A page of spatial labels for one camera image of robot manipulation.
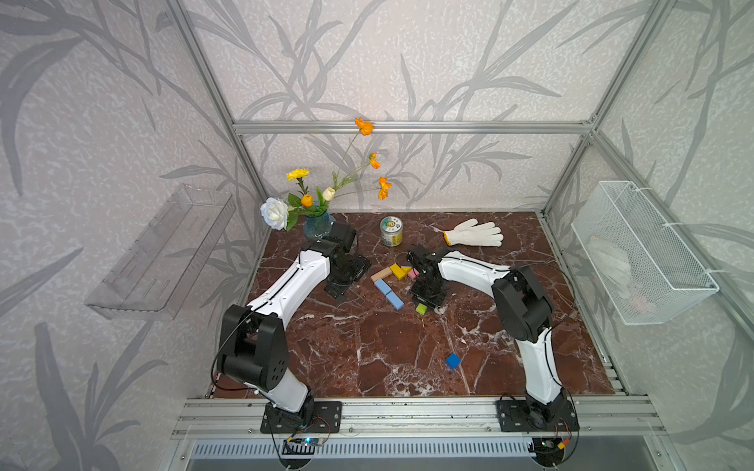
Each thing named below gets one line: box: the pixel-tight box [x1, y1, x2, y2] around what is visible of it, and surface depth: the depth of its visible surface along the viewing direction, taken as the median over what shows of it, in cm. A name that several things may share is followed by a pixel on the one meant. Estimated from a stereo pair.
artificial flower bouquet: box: [260, 117, 393, 232], surface depth 88 cm
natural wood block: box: [370, 266, 392, 283], surface depth 104 cm
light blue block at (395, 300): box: [385, 290, 405, 312], surface depth 96 cm
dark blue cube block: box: [445, 352, 462, 370], surface depth 84 cm
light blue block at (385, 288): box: [374, 278, 392, 297], surface depth 101 cm
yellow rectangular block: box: [389, 262, 407, 280], surface depth 104 cm
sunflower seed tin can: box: [379, 215, 404, 248], surface depth 107 cm
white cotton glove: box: [443, 217, 505, 248], surface depth 114 cm
